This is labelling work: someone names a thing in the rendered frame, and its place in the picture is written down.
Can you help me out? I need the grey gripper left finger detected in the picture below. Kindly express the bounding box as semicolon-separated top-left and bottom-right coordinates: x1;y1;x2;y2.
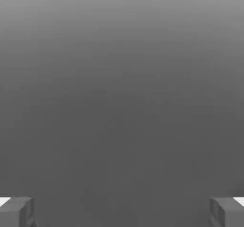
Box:
0;196;37;227

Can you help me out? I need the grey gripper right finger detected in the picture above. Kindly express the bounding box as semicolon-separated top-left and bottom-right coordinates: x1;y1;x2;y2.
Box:
208;196;244;227

